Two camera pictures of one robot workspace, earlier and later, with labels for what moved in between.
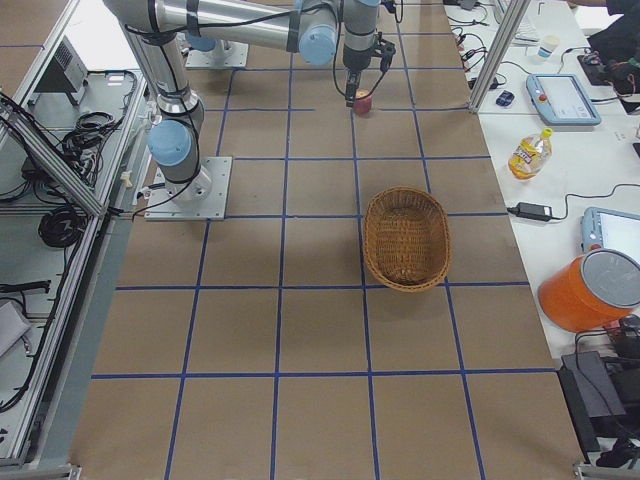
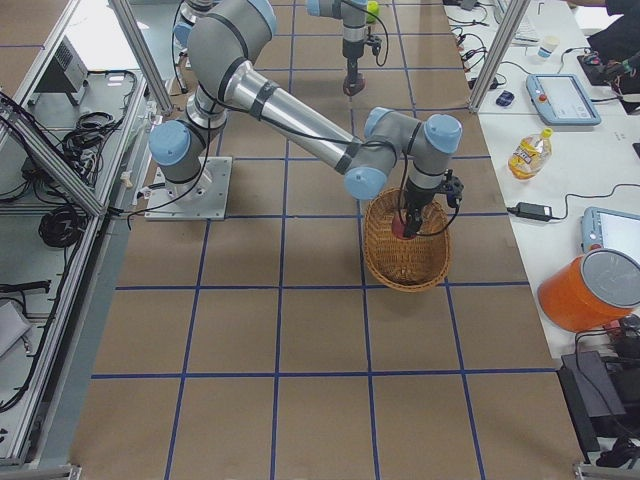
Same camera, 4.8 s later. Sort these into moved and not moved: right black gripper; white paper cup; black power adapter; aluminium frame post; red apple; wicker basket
Moved: right black gripper; red apple
Not moved: wicker basket; aluminium frame post; white paper cup; black power adapter
